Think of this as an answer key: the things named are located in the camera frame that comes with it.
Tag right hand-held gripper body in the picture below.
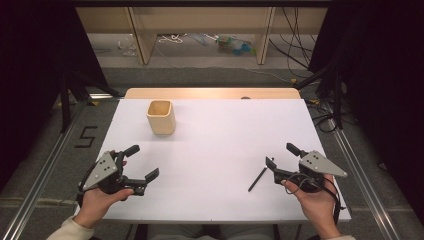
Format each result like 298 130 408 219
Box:
273 150 348 194

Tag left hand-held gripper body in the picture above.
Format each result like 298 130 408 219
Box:
78 150 148 198

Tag black pen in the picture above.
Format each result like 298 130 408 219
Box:
247 166 269 193

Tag beige square pen holder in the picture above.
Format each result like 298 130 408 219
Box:
146 99 177 136

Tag person's left hand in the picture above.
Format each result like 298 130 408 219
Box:
73 188 135 230

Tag person's right hand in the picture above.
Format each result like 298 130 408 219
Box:
281 173 342 240

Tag white table board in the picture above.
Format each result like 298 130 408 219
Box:
73 98 352 224

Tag black metal stand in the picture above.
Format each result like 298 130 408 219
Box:
59 71 122 134
293 64 345 131

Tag black curtain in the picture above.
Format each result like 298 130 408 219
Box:
0 0 111 194
308 0 424 228

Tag wooden table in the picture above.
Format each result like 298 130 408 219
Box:
123 87 302 100

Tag clear plastic wrapper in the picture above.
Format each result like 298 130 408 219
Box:
116 35 138 57

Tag colourful plastic bag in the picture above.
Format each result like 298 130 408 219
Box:
215 34 257 57

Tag light wooden shelf unit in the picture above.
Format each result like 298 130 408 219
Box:
75 6 329 66

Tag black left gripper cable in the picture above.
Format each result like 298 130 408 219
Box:
75 161 103 208

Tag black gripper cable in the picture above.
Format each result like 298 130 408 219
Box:
285 170 347 225
75 161 103 208

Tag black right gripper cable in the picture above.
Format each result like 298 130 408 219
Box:
285 170 347 225

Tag black floor cables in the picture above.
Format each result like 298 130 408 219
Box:
306 98 338 134

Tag aluminium floor rail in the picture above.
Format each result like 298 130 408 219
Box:
0 99 88 240
321 99 404 240

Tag white floor cable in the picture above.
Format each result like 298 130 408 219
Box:
243 67 296 84

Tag black hanging cables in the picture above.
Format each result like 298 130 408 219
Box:
268 7 318 78

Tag white cord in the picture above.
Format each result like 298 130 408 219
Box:
157 33 188 45

